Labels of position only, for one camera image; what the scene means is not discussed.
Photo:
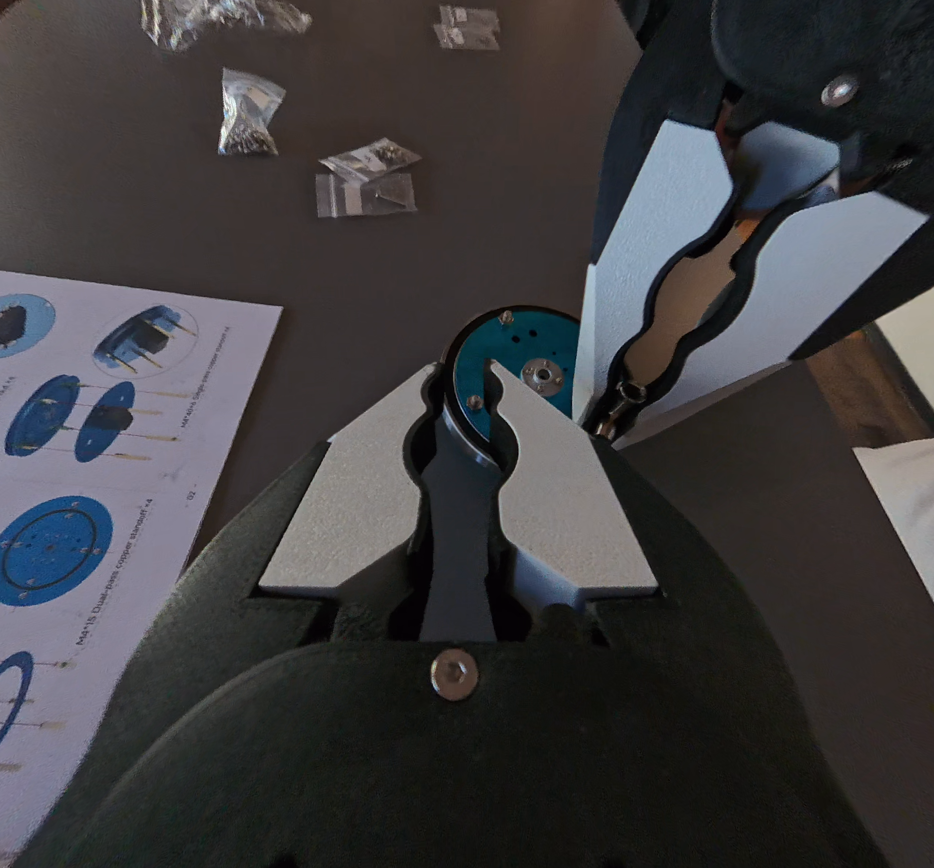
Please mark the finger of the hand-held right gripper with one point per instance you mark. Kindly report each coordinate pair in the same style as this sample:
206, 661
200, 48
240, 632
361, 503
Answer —
642, 240
802, 277

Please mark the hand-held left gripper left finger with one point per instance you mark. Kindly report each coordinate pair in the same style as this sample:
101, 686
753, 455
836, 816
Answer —
343, 510

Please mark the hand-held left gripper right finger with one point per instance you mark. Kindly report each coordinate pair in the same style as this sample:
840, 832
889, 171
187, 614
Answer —
576, 510

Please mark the metal cross socket wrench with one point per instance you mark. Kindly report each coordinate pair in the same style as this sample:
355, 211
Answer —
620, 408

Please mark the blue disc with black rim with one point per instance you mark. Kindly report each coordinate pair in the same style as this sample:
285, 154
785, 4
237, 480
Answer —
481, 364

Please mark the instruction sheet with blue drawings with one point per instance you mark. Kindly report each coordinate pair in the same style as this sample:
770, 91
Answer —
182, 408

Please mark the person's white t-shirt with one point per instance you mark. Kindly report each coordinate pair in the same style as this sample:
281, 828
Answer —
901, 503

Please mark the clear bag of dark screws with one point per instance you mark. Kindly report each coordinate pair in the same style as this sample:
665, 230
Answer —
248, 113

